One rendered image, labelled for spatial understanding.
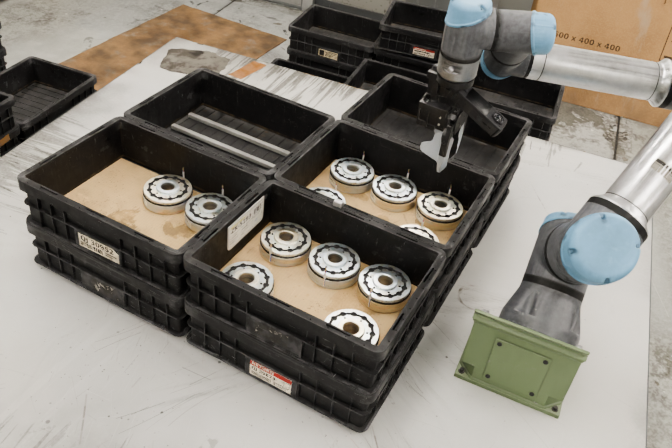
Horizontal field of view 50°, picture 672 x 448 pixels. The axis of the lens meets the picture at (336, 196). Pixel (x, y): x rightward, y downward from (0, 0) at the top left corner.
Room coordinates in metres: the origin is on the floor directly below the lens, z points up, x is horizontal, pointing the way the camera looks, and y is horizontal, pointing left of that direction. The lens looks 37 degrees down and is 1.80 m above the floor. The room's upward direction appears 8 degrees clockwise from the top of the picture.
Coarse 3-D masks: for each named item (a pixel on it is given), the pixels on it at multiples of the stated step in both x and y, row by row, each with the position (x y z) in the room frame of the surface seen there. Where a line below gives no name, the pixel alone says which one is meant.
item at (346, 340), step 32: (256, 192) 1.13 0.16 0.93; (224, 224) 1.02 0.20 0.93; (192, 256) 0.93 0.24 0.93; (224, 288) 0.88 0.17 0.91; (256, 288) 0.87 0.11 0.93; (416, 288) 0.92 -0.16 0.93; (288, 320) 0.82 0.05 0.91; (320, 320) 0.81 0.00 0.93; (352, 352) 0.78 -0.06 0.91; (384, 352) 0.77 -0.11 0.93
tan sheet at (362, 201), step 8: (328, 168) 1.39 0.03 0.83; (320, 176) 1.36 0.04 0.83; (328, 176) 1.36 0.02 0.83; (376, 176) 1.39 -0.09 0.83; (312, 184) 1.32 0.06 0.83; (320, 184) 1.32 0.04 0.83; (328, 184) 1.33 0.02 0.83; (368, 192) 1.32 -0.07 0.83; (352, 200) 1.28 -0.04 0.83; (360, 200) 1.28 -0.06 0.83; (368, 200) 1.29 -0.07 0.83; (416, 200) 1.31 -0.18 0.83; (360, 208) 1.26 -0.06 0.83; (368, 208) 1.26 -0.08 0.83; (376, 208) 1.26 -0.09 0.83; (384, 216) 1.24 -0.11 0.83; (392, 216) 1.24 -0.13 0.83; (400, 216) 1.25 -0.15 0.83; (408, 216) 1.25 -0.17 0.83; (400, 224) 1.22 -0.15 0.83; (408, 224) 1.22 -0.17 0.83; (416, 224) 1.23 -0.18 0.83; (440, 232) 1.21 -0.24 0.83; (448, 232) 1.21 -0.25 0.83; (440, 240) 1.18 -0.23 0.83
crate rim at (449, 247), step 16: (352, 128) 1.43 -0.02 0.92; (400, 144) 1.38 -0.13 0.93; (448, 160) 1.34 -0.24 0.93; (480, 176) 1.31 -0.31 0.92; (480, 192) 1.24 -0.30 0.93; (352, 208) 1.13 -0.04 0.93; (480, 208) 1.21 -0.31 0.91; (384, 224) 1.09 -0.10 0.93; (464, 224) 1.12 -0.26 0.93; (432, 240) 1.06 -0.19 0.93; (448, 240) 1.06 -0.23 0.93; (448, 256) 1.04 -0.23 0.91
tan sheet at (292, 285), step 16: (256, 240) 1.10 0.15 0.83; (240, 256) 1.05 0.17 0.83; (256, 256) 1.05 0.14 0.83; (272, 272) 1.02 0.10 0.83; (288, 272) 1.02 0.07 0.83; (304, 272) 1.03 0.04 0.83; (288, 288) 0.98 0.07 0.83; (304, 288) 0.98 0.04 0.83; (320, 288) 0.99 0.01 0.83; (352, 288) 1.00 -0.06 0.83; (304, 304) 0.94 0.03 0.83; (320, 304) 0.95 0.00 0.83; (336, 304) 0.95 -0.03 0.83; (352, 304) 0.96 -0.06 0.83; (384, 320) 0.93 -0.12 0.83; (384, 336) 0.89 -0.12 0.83
